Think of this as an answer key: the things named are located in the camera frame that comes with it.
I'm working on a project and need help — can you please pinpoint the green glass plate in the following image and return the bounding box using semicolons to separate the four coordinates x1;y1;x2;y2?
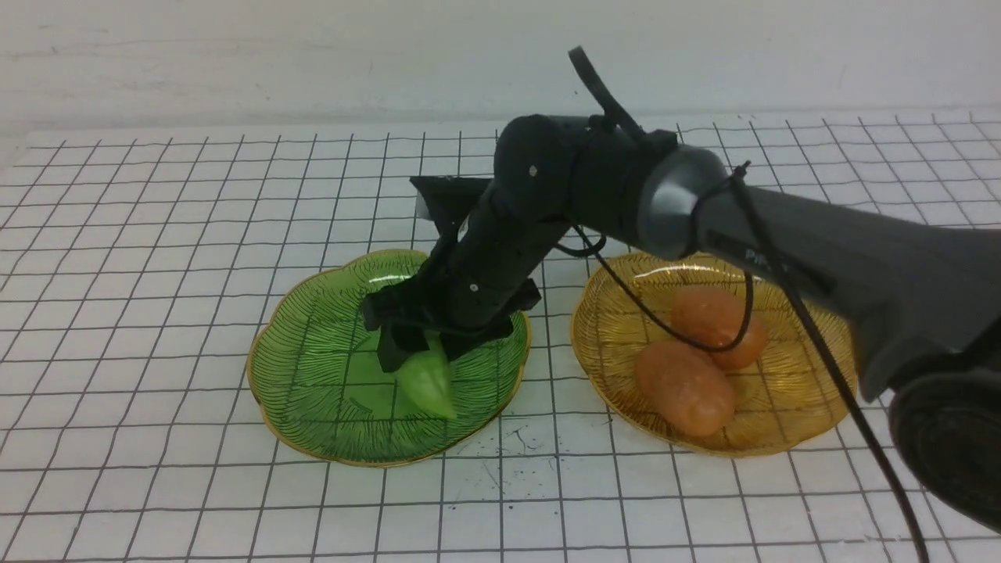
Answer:
246;249;532;467

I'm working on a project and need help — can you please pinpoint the black cable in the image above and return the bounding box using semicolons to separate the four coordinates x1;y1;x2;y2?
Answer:
554;47;931;563

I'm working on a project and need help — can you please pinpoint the checkered white tablecloth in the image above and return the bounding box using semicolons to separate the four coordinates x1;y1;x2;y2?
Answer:
0;109;1001;563

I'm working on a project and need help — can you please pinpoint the amber glass plate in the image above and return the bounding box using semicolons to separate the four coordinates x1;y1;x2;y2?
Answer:
571;253;848;457

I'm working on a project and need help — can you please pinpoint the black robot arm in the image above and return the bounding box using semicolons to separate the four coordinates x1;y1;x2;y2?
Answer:
361;114;1000;531

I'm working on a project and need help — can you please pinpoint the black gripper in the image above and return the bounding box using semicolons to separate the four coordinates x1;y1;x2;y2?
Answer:
361;176;541;373

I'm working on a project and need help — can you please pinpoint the brown potato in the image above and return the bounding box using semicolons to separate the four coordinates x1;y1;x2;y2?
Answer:
669;285;768;371
633;341;737;437

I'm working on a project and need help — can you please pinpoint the green gourd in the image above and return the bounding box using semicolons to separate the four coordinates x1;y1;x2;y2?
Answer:
396;348;457;420

